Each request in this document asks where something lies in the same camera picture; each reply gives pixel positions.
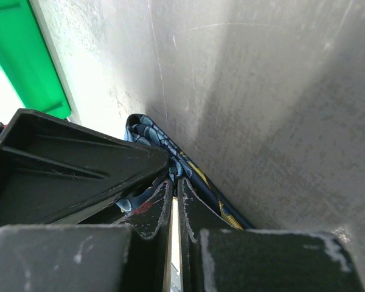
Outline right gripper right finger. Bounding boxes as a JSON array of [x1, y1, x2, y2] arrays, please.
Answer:
[[177, 178, 364, 291]]

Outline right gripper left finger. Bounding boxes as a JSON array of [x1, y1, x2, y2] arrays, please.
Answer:
[[0, 179, 173, 291]]

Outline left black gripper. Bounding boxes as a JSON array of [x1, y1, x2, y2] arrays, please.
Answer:
[[0, 109, 169, 227]]

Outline blue floral tie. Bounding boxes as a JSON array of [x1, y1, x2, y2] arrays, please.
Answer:
[[125, 114, 253, 230]]

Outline green plastic tray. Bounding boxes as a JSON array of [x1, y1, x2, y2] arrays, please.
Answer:
[[0, 0, 71, 119]]

